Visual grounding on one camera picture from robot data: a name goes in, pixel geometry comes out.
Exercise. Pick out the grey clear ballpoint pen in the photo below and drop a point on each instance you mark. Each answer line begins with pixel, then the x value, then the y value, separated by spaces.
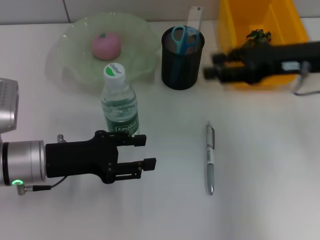
pixel 210 172

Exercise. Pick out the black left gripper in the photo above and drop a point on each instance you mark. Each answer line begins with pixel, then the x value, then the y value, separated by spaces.
pixel 77 158

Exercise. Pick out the black mesh pen holder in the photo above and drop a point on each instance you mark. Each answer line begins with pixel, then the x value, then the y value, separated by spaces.
pixel 192 72

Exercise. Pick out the yellow plastic bin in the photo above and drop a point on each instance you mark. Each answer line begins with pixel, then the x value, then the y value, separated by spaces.
pixel 287 22

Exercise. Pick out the clear plastic ruler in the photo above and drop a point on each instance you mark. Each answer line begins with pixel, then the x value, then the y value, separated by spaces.
pixel 195 16

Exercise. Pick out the pink toy peach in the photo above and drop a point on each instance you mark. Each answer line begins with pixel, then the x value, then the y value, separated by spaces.
pixel 106 46

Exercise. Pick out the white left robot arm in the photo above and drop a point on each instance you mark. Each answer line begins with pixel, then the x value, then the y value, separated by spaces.
pixel 25 160

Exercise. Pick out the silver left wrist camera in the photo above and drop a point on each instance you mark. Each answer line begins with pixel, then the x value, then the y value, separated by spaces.
pixel 7 107

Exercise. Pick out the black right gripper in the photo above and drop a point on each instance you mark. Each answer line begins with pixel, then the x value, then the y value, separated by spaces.
pixel 265 62

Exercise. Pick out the pale green glass fruit plate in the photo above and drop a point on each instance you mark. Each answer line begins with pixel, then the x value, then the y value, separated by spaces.
pixel 75 55

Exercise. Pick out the clear green-label water bottle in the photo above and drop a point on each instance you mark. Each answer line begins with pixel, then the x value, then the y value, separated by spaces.
pixel 120 107

